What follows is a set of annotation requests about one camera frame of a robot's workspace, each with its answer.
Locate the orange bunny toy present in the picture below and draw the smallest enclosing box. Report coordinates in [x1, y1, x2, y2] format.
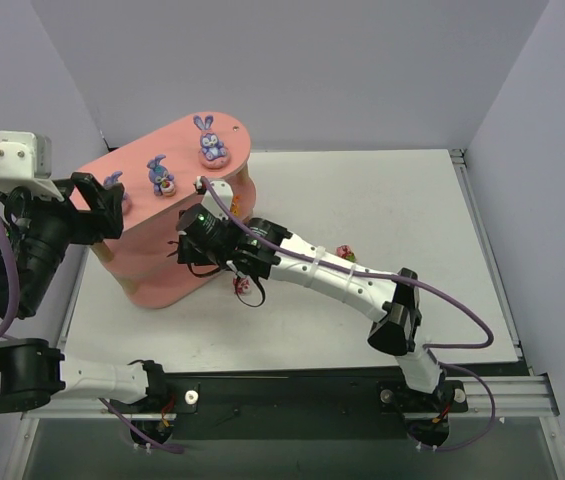
[230, 195, 240, 216]

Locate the small purple bunny with cake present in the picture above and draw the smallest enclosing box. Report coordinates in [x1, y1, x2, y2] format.
[147, 155, 176, 197]

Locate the black winged toy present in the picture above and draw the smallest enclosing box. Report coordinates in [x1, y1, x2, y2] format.
[167, 239, 180, 257]

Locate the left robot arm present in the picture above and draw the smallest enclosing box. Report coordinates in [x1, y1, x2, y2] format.
[0, 172, 176, 414]

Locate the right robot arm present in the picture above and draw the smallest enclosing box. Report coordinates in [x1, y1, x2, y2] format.
[176, 204, 453, 408]

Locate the pink three-tier wooden shelf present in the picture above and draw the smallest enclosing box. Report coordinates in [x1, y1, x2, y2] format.
[80, 112, 256, 309]

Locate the pink bear with strawberry hat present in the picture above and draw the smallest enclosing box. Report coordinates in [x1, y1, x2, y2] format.
[233, 277, 252, 297]

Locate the purple bunny toy on donut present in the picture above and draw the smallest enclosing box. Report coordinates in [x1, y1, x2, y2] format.
[193, 114, 231, 170]

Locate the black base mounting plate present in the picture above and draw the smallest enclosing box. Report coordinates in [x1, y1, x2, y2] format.
[113, 367, 468, 443]

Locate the black looped cable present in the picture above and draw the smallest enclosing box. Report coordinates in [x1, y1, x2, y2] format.
[184, 249, 267, 309]

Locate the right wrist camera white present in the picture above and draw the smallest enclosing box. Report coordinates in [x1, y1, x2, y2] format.
[194, 176, 234, 220]

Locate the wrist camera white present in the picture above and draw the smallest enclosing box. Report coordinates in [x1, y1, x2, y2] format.
[0, 130, 63, 201]
[194, 176, 234, 220]

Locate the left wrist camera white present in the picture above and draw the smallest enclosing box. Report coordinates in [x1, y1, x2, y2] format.
[0, 130, 63, 201]

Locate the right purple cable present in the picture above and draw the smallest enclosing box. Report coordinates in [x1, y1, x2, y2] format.
[199, 175, 503, 439]

